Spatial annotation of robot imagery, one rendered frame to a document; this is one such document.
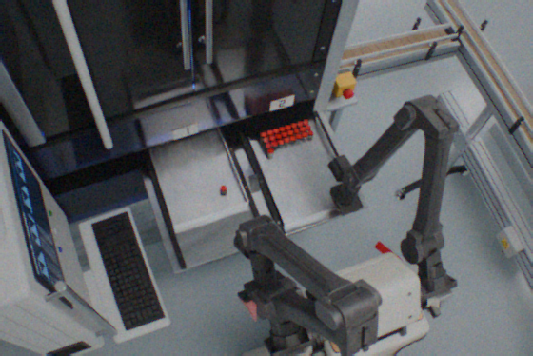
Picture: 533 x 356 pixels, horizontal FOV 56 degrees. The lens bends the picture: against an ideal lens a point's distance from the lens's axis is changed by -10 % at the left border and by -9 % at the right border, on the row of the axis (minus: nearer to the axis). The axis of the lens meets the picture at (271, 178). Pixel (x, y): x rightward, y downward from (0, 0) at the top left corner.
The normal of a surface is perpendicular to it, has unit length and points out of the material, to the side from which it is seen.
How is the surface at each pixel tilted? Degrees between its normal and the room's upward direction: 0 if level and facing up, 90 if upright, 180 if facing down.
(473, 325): 0
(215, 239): 0
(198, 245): 0
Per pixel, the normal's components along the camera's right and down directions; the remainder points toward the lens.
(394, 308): 0.31, 0.35
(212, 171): 0.08, -0.43
